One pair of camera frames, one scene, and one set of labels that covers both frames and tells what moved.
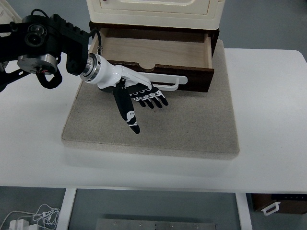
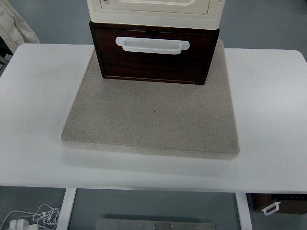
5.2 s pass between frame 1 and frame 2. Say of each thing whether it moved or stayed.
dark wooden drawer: moved
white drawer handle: moved
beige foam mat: stayed
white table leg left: stayed
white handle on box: stayed
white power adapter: stayed
